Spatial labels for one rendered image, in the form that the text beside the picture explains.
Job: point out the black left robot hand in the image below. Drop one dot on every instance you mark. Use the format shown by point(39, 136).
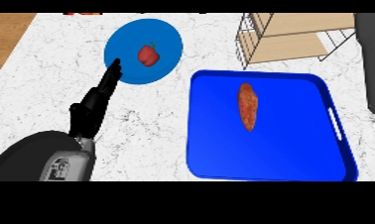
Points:
point(95, 102)

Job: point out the orange-red elongated tomato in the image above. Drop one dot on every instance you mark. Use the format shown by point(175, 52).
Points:
point(247, 105)

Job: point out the blue rectangular tray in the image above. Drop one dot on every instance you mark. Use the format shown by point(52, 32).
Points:
point(266, 142)

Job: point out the blue round plate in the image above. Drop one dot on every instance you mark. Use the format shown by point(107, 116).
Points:
point(142, 56)

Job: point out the red object at edge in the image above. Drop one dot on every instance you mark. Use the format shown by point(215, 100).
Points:
point(82, 13)

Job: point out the dark grey appliance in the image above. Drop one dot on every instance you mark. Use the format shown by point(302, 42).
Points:
point(367, 62)

